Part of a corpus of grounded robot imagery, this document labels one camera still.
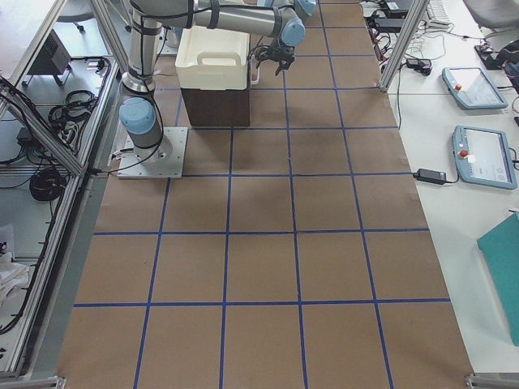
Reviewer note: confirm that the aluminium frame post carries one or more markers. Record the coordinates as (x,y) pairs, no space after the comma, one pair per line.
(410,26)

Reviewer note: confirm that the wooden drawer with white handle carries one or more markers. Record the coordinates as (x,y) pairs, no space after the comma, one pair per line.
(254,70)

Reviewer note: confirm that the brown paper mat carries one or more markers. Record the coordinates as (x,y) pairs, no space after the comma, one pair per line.
(291,254)

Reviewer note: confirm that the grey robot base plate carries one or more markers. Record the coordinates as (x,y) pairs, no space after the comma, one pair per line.
(167,161)

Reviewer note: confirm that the white plastic storage bin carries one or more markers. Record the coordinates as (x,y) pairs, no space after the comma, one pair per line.
(212,59)

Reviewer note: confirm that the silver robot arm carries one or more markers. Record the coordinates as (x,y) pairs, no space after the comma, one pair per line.
(267,22)

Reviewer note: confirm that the black equipment box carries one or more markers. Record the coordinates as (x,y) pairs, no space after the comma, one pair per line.
(52,59)

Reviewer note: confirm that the lower teach pendant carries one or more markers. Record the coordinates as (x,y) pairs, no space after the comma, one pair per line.
(482,157)

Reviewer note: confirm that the teach pendant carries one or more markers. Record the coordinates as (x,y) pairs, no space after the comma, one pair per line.
(482,157)
(472,88)

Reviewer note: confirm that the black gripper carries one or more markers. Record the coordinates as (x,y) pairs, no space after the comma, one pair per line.
(268,53)

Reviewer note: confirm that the upper teach pendant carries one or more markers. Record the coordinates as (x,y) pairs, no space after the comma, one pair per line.
(472,88)

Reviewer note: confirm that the black power adapter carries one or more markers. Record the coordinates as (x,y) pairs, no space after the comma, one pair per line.
(430,176)

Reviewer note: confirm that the dark wooden drawer cabinet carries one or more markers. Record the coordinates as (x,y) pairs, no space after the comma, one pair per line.
(215,108)

